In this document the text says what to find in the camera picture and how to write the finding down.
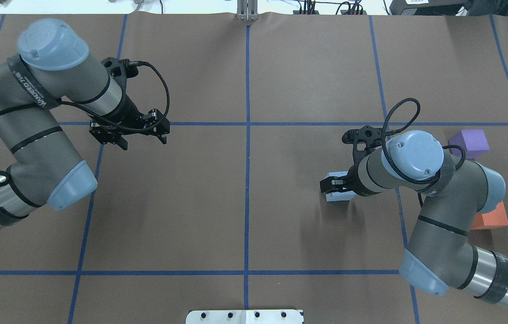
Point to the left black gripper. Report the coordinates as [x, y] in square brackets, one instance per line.
[126, 110]

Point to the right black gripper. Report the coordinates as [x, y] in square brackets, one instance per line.
[352, 177]

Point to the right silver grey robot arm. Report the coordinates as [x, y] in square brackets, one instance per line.
[438, 255]

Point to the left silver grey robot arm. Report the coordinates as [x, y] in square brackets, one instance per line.
[53, 66]

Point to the purple foam block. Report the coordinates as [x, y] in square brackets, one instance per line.
[473, 141]

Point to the orange foam block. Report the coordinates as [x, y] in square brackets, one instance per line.
[492, 220]

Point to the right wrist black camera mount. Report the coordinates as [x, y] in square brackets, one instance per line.
[364, 141]

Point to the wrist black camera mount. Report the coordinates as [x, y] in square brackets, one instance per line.
[364, 141]
[121, 70]

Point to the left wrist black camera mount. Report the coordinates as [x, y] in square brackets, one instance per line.
[121, 70]

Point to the white camera stand pedestal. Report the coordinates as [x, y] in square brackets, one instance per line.
[260, 316]

